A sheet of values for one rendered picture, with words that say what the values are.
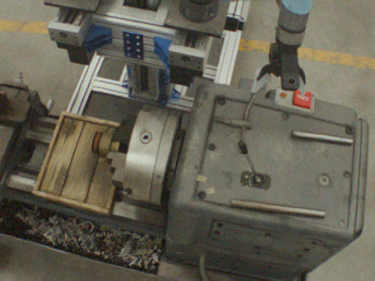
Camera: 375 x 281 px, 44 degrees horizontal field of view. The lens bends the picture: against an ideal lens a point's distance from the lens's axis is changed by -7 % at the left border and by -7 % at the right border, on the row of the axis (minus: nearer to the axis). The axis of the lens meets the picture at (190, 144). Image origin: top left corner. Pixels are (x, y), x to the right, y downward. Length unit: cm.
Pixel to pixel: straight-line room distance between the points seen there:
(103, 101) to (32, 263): 99
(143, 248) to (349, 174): 95
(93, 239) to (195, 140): 79
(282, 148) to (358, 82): 193
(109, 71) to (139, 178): 146
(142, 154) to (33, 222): 83
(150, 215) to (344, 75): 198
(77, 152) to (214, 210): 69
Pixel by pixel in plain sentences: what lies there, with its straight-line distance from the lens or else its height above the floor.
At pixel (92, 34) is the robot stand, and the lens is 199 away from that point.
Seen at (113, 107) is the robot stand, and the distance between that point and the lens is 274.
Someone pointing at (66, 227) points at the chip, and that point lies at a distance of 209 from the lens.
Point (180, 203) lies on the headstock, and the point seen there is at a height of 125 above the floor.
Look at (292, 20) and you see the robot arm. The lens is 119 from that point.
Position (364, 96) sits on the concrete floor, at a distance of 332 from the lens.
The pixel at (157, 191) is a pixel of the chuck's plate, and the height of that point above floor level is 114.
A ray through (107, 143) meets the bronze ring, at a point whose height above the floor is 112.
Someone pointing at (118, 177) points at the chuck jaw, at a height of 112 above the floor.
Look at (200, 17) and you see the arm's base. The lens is 182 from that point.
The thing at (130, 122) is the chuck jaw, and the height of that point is 118.
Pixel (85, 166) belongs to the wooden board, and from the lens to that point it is 184.
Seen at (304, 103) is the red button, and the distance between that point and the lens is 158.
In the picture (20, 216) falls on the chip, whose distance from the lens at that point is 215.
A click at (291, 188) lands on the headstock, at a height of 126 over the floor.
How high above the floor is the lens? 255
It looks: 63 degrees down
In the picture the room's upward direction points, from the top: 7 degrees clockwise
